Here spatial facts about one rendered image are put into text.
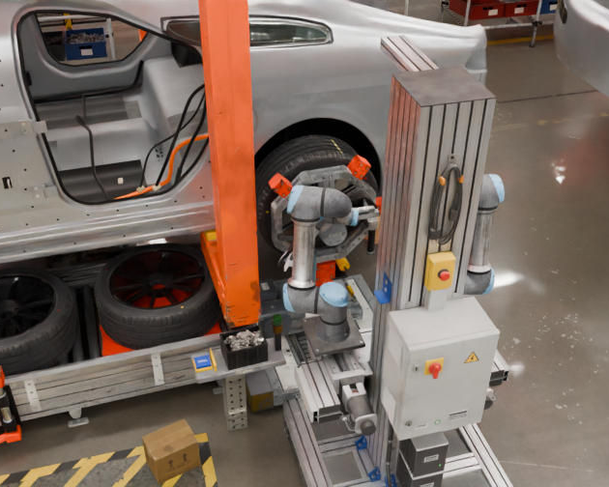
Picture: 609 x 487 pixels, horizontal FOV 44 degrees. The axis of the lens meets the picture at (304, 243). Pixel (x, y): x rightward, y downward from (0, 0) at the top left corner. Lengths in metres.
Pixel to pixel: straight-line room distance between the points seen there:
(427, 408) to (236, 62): 1.49
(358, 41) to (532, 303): 2.03
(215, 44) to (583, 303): 2.95
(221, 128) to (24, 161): 1.03
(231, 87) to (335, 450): 1.69
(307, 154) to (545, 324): 1.84
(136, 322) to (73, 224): 0.57
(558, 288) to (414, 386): 2.43
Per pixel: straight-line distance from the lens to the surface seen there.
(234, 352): 3.54
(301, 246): 3.04
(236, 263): 3.48
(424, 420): 2.92
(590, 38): 5.71
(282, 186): 3.68
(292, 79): 3.69
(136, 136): 4.57
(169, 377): 3.98
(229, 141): 3.14
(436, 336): 2.67
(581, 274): 5.20
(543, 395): 4.31
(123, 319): 3.92
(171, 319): 3.87
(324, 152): 3.79
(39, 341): 3.91
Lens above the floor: 3.03
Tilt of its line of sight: 36 degrees down
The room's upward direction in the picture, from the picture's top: straight up
